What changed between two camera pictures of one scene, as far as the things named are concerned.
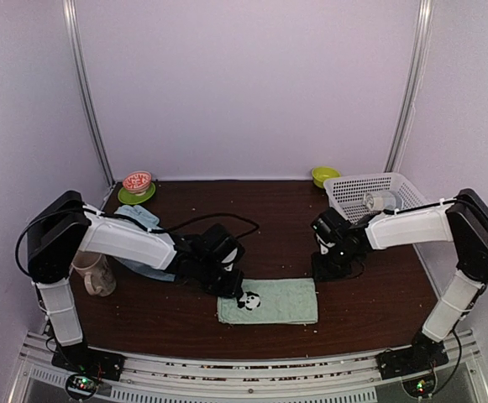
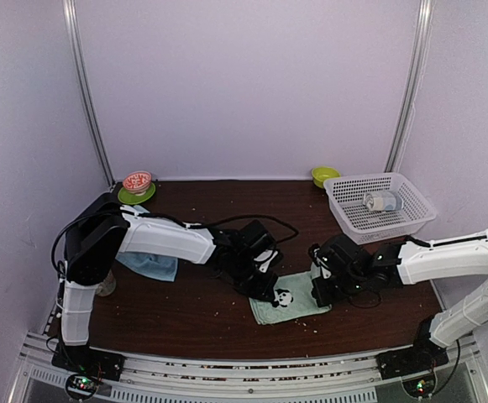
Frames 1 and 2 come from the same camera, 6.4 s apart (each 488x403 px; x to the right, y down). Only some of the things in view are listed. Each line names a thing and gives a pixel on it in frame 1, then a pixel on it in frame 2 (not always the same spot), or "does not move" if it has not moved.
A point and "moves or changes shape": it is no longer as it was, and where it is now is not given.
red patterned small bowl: (137, 182) does not move
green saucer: (128, 197) does not move
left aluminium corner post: (73, 30) does not move
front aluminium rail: (352, 379) does not move
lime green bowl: (322, 173) does not move
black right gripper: (320, 274) -> (318, 293)
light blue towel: (149, 221) does not move
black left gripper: (233, 289) -> (264, 290)
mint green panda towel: (271, 301) moves or changes shape
